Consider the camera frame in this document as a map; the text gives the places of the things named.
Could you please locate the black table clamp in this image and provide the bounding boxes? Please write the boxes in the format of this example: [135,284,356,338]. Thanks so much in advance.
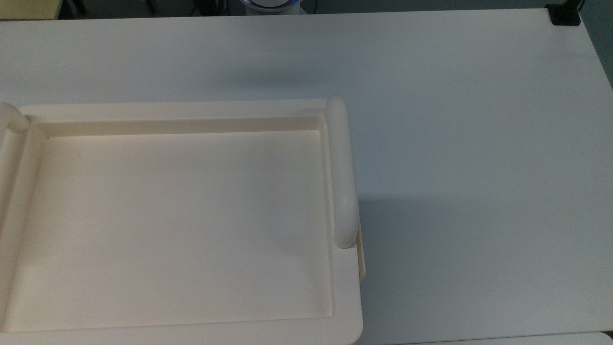
[545,0,583,26]

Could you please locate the white robot base blue ring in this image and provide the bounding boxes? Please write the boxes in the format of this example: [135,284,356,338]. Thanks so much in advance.
[238,0,308,16]

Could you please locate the yellow wooden furniture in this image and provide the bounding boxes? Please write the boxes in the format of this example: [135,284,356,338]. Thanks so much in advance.
[0,0,62,21]

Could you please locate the short cream cabinet handle bar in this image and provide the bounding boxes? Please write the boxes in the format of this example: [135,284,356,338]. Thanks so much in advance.
[0,102,30,134]

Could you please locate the long cream cabinet handle bar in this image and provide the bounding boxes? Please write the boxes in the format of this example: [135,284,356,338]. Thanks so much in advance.
[325,95,360,249]

